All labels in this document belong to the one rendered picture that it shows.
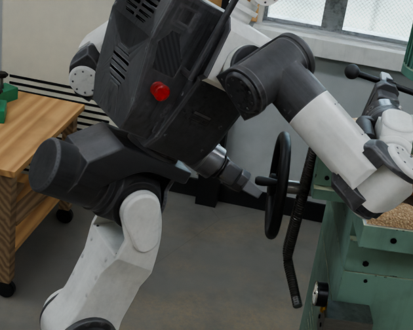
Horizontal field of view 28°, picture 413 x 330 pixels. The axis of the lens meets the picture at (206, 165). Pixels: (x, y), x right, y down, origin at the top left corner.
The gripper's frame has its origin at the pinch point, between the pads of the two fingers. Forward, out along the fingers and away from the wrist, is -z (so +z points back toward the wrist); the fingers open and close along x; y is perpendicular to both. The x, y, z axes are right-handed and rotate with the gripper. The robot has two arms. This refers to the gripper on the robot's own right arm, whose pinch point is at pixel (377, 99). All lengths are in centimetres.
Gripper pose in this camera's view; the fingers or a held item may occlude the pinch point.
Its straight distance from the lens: 196.4
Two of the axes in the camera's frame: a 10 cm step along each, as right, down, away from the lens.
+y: 9.5, 3.0, 0.8
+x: -3.0, 8.5, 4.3
